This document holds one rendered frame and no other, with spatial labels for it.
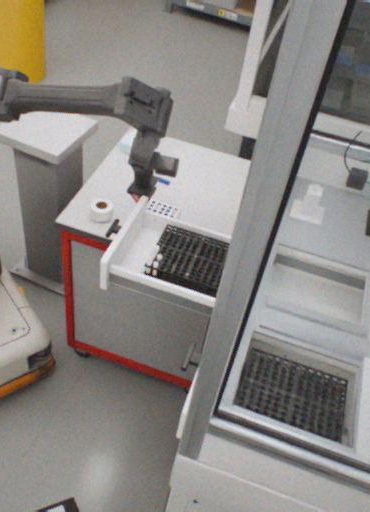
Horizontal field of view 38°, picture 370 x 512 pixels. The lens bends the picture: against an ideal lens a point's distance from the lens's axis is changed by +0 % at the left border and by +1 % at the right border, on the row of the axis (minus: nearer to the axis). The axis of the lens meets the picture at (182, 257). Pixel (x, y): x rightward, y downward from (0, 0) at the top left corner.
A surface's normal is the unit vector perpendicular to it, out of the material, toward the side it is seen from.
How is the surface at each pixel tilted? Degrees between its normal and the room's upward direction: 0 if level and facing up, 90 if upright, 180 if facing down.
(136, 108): 57
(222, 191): 0
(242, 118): 90
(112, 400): 1
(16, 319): 0
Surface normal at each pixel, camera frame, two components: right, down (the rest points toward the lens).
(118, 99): -0.45, -0.15
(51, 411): 0.12, -0.70
